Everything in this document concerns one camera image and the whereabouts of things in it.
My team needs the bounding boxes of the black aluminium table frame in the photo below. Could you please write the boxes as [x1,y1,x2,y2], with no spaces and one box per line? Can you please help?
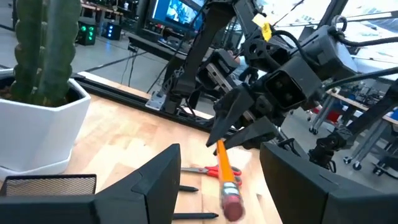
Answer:
[70,0,240,133]

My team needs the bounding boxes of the yellow tape tag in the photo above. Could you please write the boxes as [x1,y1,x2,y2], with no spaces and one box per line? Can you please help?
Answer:
[252,12,273,43]

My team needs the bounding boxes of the black office desk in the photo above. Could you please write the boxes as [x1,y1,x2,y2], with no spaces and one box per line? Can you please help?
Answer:
[127,32,215,63]

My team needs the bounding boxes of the black mesh desk organizer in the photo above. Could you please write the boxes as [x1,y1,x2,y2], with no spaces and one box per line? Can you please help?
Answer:
[0,174,97,197]

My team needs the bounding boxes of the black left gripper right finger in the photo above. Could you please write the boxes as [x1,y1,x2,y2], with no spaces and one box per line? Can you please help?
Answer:
[260,142,398,224]

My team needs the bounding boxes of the black device with green lights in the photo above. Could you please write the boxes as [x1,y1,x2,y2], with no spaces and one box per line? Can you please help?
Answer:
[76,17,97,46]

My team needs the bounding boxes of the green cactus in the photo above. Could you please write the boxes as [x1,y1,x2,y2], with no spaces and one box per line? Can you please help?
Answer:
[11,0,82,107]

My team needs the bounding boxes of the black device with blue lights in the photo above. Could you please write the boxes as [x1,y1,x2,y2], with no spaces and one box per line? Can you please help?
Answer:
[102,21,123,41]

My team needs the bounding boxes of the computer monitor with blue screen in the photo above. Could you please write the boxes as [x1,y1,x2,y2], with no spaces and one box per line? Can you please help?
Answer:
[148,0,206,34]

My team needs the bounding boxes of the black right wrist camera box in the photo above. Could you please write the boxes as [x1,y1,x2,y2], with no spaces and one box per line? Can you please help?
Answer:
[264,57,323,112]

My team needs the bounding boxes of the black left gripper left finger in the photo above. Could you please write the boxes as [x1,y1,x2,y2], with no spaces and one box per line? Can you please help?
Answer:
[0,143,182,224]

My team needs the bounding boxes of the red-handled scissors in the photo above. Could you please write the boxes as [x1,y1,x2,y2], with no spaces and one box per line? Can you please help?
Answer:
[181,164,243,187]

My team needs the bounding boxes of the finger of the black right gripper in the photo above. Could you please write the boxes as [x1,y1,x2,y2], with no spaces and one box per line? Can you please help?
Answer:
[205,86,256,147]
[213,117,280,156]

